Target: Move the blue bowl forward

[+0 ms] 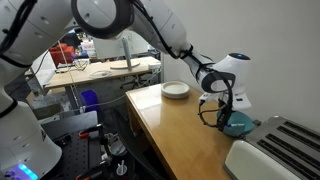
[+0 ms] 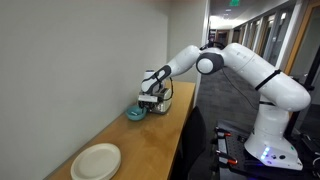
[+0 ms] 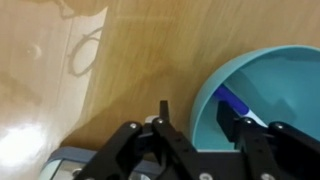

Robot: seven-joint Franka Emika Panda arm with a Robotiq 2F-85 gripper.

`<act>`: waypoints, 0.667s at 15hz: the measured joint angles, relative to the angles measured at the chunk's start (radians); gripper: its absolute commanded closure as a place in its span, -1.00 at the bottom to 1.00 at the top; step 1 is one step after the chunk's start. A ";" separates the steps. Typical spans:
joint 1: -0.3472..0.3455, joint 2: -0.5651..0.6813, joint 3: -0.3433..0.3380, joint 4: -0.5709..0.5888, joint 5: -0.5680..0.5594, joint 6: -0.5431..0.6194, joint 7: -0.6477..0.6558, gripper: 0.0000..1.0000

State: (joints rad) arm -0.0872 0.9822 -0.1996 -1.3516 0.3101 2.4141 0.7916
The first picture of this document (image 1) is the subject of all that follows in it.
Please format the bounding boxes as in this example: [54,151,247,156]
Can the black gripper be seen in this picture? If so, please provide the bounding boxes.
[218,109,232,130]

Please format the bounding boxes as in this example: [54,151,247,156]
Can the blue bowl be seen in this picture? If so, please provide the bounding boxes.
[216,110,255,138]

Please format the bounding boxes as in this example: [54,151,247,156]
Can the blue and white marker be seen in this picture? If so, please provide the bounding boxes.
[225,123,245,129]

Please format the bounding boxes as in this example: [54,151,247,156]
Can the stack of white plates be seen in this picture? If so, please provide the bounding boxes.
[160,80,191,100]

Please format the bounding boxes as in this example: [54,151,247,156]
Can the silver four-slot toaster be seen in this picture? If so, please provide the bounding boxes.
[223,115,320,180]

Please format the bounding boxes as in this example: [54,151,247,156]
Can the white power strip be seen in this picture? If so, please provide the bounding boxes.
[147,62,162,71]

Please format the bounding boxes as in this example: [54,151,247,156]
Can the white computer monitor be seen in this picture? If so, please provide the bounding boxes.
[92,29,149,72]

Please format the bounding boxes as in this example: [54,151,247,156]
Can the small white cup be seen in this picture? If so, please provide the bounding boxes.
[116,159,129,177]

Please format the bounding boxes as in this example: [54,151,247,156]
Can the wooden office desk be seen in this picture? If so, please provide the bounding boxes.
[44,55,162,101]

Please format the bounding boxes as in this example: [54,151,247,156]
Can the blue waste bin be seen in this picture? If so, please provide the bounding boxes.
[79,89,100,113]

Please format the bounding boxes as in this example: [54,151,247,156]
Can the black perforated robot table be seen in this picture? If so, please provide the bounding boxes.
[39,110,111,180]

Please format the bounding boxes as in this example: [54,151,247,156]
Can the person in dark clothes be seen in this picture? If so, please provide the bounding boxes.
[62,31,81,48]

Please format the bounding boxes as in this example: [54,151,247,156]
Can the red chair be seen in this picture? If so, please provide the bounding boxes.
[49,43,76,68]

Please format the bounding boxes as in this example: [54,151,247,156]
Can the white board panel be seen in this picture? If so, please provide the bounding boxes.
[31,49,58,96]

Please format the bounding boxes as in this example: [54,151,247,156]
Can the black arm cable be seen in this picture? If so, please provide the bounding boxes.
[198,77,235,133]

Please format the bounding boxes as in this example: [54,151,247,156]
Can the coiled white cable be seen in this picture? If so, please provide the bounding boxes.
[88,69,113,79]

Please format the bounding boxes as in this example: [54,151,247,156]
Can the orange-handled black clamp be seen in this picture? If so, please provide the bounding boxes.
[78,123,104,140]
[74,159,113,180]

